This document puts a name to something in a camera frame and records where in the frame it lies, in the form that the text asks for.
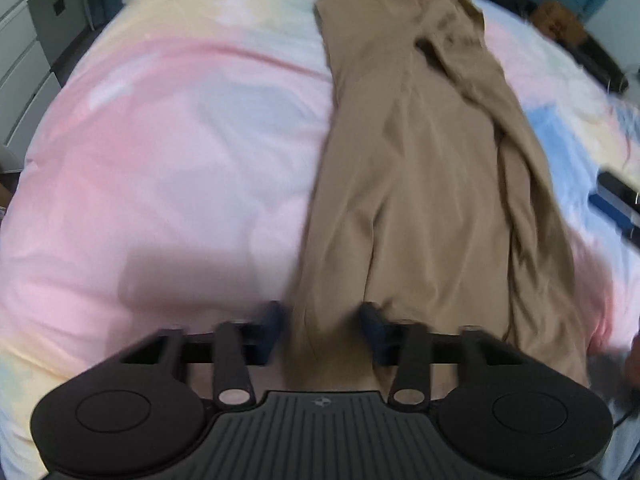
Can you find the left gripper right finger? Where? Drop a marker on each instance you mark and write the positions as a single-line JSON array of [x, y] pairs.
[[412, 348]]

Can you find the grey dressing table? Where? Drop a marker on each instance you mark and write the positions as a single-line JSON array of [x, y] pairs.
[[28, 83]]

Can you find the pastel tie-dye bed cover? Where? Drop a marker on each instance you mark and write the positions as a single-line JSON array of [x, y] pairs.
[[171, 183]]

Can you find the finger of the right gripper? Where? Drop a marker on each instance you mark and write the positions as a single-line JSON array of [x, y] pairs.
[[609, 182], [629, 231]]

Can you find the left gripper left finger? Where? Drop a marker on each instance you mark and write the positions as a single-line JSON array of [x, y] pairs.
[[231, 349]]

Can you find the tan brown garment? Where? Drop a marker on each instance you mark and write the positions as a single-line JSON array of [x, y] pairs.
[[434, 199]]

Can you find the cardboard box beside bed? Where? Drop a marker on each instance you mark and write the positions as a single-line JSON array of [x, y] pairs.
[[558, 23]]

